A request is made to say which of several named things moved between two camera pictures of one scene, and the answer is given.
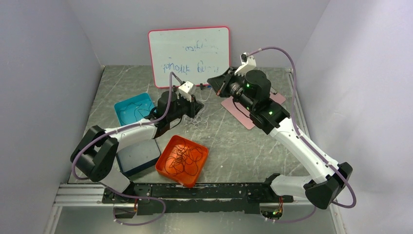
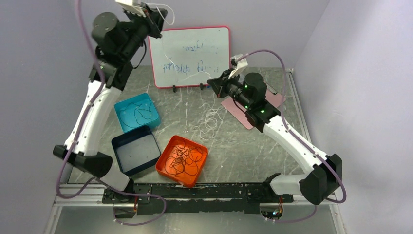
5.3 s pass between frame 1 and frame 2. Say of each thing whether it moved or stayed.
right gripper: stayed
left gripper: moved
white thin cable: moved
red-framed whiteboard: stayed
